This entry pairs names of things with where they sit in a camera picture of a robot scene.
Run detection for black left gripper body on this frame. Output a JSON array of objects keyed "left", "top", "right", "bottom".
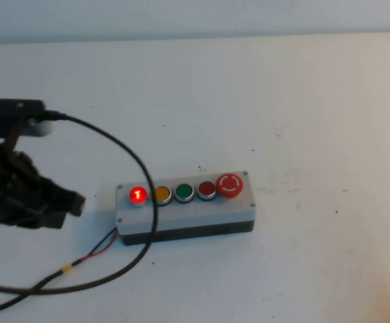
[{"left": 0, "top": 135, "right": 50, "bottom": 227}]

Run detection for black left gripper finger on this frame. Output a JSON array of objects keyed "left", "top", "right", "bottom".
[
  {"left": 14, "top": 211, "right": 69, "bottom": 230},
  {"left": 44, "top": 177, "right": 87, "bottom": 217}
]

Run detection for yellow push button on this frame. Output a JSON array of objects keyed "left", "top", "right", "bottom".
[{"left": 155, "top": 185, "right": 173, "bottom": 207}]

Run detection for green push button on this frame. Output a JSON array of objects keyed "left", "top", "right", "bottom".
[{"left": 173, "top": 182, "right": 196, "bottom": 205}]

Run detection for grey button control box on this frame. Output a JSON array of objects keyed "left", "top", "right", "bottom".
[{"left": 116, "top": 170, "right": 258, "bottom": 246}]

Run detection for dark red push button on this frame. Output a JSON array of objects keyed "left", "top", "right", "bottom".
[{"left": 196, "top": 180, "right": 218, "bottom": 202}]

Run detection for red emergency stop mushroom button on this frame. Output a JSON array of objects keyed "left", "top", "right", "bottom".
[{"left": 216, "top": 172, "right": 245, "bottom": 200}]

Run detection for red indicator lamp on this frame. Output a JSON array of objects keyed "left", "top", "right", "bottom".
[{"left": 128, "top": 185, "right": 149, "bottom": 209}]

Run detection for black red power cable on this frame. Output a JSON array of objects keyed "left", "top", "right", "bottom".
[{"left": 0, "top": 227, "right": 119, "bottom": 316}]

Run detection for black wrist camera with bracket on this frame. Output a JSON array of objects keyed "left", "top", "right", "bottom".
[{"left": 0, "top": 98, "right": 54, "bottom": 152}]

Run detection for black braided camera cable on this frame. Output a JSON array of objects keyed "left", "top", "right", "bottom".
[{"left": 0, "top": 110, "right": 159, "bottom": 295}]

